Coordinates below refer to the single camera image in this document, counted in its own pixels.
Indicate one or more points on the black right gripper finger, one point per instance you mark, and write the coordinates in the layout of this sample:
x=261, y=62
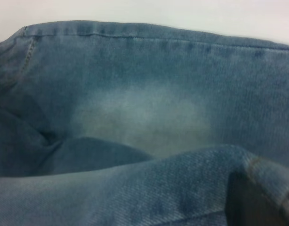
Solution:
x=252, y=207

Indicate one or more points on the blue denim pants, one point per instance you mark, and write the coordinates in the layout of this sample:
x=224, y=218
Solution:
x=135, y=82

